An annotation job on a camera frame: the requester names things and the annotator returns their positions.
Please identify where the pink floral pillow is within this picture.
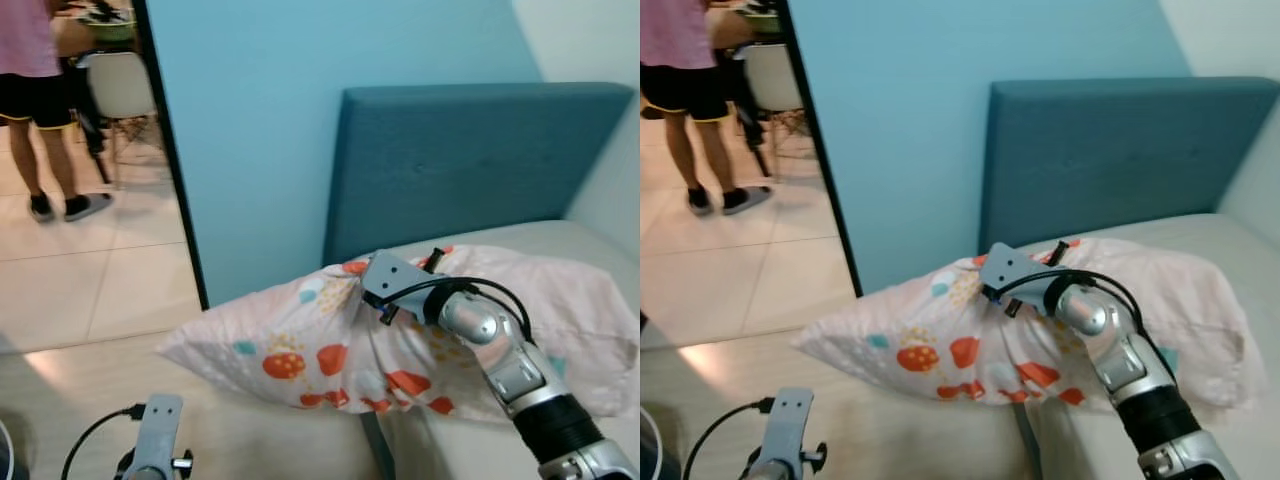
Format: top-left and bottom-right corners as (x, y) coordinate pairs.
(157, 245), (641, 419)
(793, 238), (1271, 411)

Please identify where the teal upholstered headboard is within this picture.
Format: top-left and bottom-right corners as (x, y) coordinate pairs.
(978, 75), (1280, 253)
(322, 82), (635, 266)

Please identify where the mattress with cream sheet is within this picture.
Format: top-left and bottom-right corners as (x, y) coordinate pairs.
(1015, 212), (1280, 480)
(375, 218), (641, 480)

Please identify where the person in black shorts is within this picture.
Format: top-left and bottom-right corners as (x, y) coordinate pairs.
(640, 0), (773, 216)
(0, 0), (114, 223)

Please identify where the white chair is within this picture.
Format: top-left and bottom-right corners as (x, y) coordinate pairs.
(735, 42), (811, 181)
(75, 50), (161, 186)

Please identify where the wooden dining table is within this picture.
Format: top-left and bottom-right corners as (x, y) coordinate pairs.
(710, 0), (786, 46)
(50, 0), (136, 56)

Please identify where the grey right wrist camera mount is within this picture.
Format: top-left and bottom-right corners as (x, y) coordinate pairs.
(978, 242), (1051, 301)
(360, 252), (441, 311)

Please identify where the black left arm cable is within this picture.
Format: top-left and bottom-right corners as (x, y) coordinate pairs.
(60, 403), (146, 480)
(683, 398), (776, 480)

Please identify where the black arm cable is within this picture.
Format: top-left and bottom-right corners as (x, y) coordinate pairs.
(998, 268), (1151, 346)
(60, 403), (146, 480)
(378, 278), (536, 346)
(683, 398), (776, 480)

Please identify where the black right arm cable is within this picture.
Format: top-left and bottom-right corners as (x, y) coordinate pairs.
(378, 278), (536, 346)
(998, 268), (1151, 346)

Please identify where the teal bed frame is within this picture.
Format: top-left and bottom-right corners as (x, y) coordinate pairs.
(358, 410), (399, 480)
(1010, 400), (1046, 480)

